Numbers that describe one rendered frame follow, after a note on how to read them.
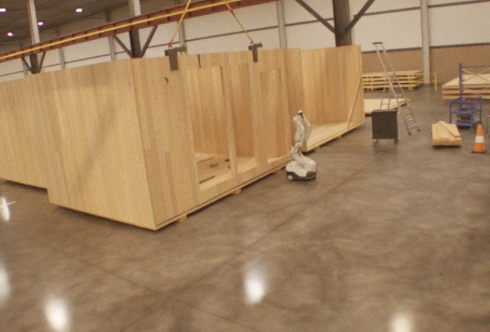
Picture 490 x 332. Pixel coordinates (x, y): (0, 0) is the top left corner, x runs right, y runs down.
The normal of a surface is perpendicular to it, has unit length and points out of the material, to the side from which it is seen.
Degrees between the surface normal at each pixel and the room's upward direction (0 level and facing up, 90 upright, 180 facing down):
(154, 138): 90
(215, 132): 90
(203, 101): 90
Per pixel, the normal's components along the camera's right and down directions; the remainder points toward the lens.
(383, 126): -0.43, 0.23
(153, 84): 0.81, 0.04
